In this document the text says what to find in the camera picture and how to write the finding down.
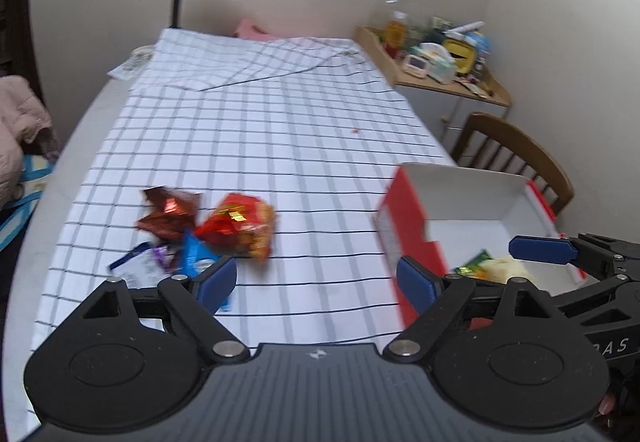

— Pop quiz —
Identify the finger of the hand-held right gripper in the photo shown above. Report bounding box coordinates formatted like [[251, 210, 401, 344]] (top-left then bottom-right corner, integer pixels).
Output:
[[509, 233, 626, 268]]

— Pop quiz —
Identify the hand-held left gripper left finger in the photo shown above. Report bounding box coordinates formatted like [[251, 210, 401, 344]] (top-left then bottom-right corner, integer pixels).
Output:
[[82, 256, 250, 365]]

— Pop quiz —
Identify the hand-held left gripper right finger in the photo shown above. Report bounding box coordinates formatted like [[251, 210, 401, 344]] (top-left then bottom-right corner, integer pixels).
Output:
[[382, 256, 561, 363]]

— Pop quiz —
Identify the blue snack packet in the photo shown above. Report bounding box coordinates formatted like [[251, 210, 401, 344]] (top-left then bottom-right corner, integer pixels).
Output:
[[177, 229, 234, 313]]

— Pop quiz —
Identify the pale cream snack packet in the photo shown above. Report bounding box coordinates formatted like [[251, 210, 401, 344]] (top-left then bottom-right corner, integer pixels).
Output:
[[482, 257, 538, 285]]

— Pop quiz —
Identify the red orange snack bag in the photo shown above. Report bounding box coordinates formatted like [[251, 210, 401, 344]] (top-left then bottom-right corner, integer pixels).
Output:
[[194, 192, 277, 260]]

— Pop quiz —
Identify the green cracker packet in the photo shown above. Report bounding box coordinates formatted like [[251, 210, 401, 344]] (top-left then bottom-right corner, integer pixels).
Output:
[[452, 249, 493, 280]]

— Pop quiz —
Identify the red cardboard box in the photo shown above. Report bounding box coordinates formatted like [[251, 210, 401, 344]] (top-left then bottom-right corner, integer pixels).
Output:
[[374, 163, 601, 324]]

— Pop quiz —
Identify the dark red foil snack packet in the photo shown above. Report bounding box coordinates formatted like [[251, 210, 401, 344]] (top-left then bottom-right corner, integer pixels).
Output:
[[135, 186, 203, 243]]

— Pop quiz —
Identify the white purple snack packet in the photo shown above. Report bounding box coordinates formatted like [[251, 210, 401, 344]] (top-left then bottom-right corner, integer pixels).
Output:
[[109, 242, 173, 290]]

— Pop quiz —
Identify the wooden chair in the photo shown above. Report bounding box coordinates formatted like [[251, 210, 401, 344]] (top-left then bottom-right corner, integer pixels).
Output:
[[450, 112, 575, 218]]

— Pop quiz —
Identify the black white checked tablecloth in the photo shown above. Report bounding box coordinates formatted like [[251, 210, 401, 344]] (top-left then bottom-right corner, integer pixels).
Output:
[[35, 27, 458, 353]]

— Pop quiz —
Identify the wooden side cabinet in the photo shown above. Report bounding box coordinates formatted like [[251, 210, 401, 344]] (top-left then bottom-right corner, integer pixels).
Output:
[[355, 25, 512, 158]]

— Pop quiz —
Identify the blue white bag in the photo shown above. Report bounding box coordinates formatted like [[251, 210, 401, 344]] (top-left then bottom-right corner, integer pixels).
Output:
[[0, 155, 53, 250]]

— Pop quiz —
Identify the yellow black box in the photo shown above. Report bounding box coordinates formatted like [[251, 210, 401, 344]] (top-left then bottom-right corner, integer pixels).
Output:
[[442, 38, 478, 73]]

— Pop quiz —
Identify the white tissue box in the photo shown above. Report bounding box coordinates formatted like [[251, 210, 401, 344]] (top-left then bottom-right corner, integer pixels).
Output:
[[419, 42, 458, 84]]

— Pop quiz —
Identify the white kitchen timer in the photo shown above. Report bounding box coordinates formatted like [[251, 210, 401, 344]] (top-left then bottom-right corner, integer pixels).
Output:
[[402, 53, 430, 76]]

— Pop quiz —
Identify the clear plastic wrapper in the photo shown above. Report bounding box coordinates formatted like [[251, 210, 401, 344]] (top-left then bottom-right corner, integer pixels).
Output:
[[107, 45, 155, 80]]

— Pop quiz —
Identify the white tube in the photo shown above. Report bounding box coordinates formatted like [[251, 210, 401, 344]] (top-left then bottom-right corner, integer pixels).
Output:
[[445, 21, 486, 36]]

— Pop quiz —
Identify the pink paper item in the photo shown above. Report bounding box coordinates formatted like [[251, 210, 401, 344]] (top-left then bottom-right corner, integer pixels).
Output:
[[233, 18, 281, 42]]

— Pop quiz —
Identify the orange liquid bottle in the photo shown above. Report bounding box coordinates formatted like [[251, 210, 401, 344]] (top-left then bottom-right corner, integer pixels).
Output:
[[384, 11, 410, 59]]

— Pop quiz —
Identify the pink padded jacket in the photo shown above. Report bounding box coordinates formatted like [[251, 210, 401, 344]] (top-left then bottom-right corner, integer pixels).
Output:
[[0, 75, 53, 208]]

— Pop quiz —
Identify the clear glass dome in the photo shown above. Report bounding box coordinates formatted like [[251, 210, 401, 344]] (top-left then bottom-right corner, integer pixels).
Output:
[[372, 0, 421, 43]]

